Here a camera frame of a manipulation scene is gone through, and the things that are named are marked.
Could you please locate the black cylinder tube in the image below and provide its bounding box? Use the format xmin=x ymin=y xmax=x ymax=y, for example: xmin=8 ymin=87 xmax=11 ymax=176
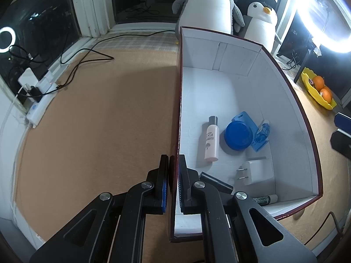
xmin=199 ymin=172 xmax=234 ymax=194

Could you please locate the white usb charger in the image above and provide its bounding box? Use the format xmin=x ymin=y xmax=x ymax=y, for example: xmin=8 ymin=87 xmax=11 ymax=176
xmin=237 ymin=158 xmax=274 ymax=185

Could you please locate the clear blue sanitizer bottle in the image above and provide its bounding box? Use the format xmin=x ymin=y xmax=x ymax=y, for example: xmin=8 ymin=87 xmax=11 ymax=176
xmin=255 ymin=120 xmax=271 ymax=144

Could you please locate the light blue phone stand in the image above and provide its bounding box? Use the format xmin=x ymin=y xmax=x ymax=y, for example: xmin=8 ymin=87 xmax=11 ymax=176
xmin=232 ymin=111 xmax=269 ymax=152

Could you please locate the pink lotion bottle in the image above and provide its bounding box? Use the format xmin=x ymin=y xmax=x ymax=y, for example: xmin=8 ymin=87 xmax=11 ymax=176
xmin=205 ymin=116 xmax=220 ymax=162

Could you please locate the green white glue stick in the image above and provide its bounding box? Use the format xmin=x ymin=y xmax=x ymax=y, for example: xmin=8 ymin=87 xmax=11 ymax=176
xmin=253 ymin=194 xmax=278 ymax=206

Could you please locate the blue round tin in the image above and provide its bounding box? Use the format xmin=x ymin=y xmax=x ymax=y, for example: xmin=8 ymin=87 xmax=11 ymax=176
xmin=224 ymin=121 xmax=253 ymax=151

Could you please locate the yellow fruit bowl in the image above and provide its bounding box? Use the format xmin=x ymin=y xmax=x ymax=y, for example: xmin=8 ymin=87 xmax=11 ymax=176
xmin=301 ymin=67 xmax=337 ymax=110

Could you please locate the small plush penguin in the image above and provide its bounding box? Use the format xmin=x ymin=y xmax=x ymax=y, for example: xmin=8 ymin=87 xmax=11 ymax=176
xmin=239 ymin=2 xmax=278 ymax=52

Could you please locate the white power strip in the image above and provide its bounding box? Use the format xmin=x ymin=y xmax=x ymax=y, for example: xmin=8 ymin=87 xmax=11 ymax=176
xmin=26 ymin=70 xmax=58 ymax=128

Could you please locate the large plush penguin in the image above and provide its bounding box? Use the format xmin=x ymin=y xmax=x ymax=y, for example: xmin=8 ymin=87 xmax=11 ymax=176
xmin=172 ymin=0 xmax=245 ymax=37

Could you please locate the white ring light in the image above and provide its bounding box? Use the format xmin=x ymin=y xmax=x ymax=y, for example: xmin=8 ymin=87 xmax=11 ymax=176
xmin=295 ymin=0 xmax=350 ymax=53

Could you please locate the black power cable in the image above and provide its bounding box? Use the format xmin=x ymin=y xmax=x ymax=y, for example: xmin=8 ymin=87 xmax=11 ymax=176
xmin=8 ymin=29 xmax=177 ymax=99

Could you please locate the white wall charger block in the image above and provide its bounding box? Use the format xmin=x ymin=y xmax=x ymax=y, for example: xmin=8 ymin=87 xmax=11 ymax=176
xmin=18 ymin=67 xmax=38 ymax=91

